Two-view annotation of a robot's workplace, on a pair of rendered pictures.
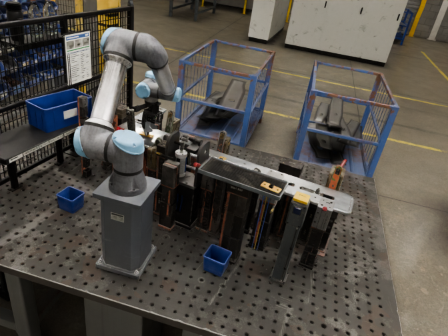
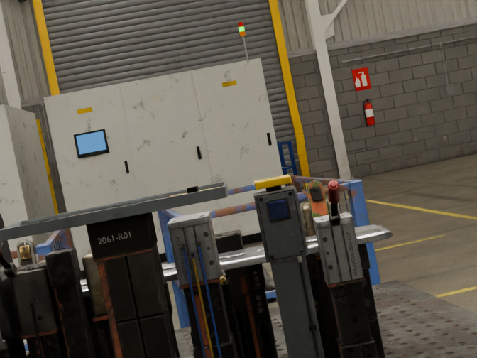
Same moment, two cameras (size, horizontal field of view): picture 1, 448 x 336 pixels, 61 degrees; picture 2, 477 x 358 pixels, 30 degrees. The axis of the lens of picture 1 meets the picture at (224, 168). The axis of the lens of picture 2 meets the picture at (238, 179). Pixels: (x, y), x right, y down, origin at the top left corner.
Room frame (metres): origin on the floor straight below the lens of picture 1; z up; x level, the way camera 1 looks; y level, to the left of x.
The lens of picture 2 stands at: (-0.07, 0.17, 1.25)
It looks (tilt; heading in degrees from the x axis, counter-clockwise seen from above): 3 degrees down; 342
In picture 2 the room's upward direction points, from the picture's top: 11 degrees counter-clockwise
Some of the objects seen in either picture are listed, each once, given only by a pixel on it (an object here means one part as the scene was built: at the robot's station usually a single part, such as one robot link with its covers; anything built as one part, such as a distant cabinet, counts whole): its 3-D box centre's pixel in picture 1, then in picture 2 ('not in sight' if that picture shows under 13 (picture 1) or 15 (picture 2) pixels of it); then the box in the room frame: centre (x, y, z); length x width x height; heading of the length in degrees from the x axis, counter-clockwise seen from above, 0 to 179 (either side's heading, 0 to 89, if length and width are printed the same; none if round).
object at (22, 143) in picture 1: (60, 123); not in sight; (1.89, 0.94, 1.02); 0.90 x 0.22 x 0.03; 161
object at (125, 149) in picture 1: (127, 150); not in sight; (1.28, 0.38, 1.27); 0.13 x 0.12 x 0.14; 84
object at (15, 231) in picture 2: (243, 177); (118, 209); (1.40, -0.09, 1.16); 0.37 x 0.14 x 0.02; 71
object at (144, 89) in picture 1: (148, 89); not in sight; (1.83, 0.44, 1.32); 0.11 x 0.11 x 0.08; 84
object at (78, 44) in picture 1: (77, 57); not in sight; (2.21, 0.96, 1.30); 0.23 x 0.02 x 0.31; 161
